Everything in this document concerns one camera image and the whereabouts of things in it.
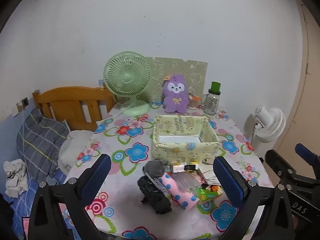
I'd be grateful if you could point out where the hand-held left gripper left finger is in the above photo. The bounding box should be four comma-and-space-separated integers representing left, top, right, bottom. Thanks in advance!
28, 154, 112, 240

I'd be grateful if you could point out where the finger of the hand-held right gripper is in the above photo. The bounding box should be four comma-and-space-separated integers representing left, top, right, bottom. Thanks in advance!
265, 149, 300, 188
295, 143, 320, 170

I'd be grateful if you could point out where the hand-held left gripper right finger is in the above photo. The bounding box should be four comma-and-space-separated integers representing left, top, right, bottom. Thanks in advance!
213, 156, 295, 240

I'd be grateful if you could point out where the cream cloth with dark line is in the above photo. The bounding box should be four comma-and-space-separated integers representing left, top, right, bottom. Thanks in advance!
199, 164, 220, 183

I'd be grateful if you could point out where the green orange packet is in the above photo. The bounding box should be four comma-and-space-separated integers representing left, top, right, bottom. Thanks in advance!
195, 184, 224, 203

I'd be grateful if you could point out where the white face mask pack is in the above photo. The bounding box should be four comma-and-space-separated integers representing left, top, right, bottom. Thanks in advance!
172, 172, 200, 193

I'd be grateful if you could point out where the small yellow black printed box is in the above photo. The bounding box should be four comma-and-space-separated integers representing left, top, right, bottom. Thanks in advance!
172, 163, 199, 173

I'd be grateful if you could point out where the pink polka-dot sock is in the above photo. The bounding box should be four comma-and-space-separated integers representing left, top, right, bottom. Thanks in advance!
159, 174, 199, 210

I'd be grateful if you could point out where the grey sock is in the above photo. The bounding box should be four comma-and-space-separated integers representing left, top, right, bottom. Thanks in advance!
143, 159, 168, 178

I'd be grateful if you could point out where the black plastic bag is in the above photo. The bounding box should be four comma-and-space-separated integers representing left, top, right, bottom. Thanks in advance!
137, 175, 172, 215

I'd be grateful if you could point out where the cartoon print storage box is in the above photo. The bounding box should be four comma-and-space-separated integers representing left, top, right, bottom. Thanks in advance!
152, 115, 220, 164

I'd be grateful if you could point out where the white standing fan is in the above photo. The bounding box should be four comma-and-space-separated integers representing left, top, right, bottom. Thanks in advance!
244, 106, 286, 159

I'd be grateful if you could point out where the white crumpled blanket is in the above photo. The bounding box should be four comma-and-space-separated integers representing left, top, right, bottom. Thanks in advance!
58, 130, 94, 173

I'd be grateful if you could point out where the grey plaid pillow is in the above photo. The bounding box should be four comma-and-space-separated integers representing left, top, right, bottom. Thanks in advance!
16, 109, 70, 183

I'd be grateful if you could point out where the blue checked bed sheet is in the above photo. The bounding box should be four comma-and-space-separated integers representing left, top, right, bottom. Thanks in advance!
0, 170, 75, 240

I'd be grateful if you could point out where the glass jar with green lid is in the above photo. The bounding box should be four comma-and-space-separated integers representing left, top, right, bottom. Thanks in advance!
202, 81, 222, 116

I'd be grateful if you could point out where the wooden headboard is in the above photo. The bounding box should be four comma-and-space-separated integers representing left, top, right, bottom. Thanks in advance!
32, 86, 117, 132

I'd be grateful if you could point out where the crumpled white cloth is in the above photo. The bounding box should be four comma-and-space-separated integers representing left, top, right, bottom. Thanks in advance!
3, 159, 28, 198

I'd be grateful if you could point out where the cotton swab container orange lid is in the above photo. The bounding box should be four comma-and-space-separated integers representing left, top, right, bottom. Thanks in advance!
189, 94, 202, 110

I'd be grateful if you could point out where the purple plush toy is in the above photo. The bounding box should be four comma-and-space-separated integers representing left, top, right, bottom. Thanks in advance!
162, 74, 190, 114

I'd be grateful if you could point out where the green desk fan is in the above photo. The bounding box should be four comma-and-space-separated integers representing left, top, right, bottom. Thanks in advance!
103, 51, 152, 116

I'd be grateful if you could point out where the green patterned board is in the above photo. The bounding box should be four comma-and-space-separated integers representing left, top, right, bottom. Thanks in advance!
145, 57, 208, 105

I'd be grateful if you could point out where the white fan cable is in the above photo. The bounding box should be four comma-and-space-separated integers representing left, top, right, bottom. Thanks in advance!
96, 100, 135, 125

